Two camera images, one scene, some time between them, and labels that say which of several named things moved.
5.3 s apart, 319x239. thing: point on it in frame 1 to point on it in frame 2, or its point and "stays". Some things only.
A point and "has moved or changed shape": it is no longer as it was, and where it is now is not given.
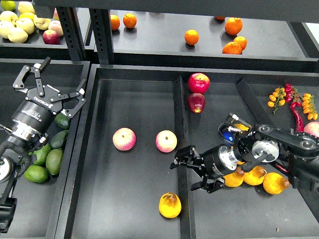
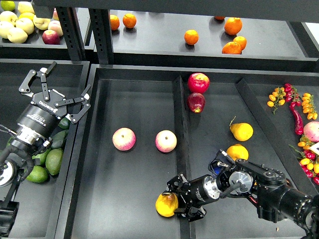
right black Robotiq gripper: (217, 162) to (199, 191)
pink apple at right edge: (312, 128) stays
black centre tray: (134, 120) stays
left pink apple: (124, 139) stays
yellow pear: (170, 205) has moved or changed shape
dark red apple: (196, 102) stays
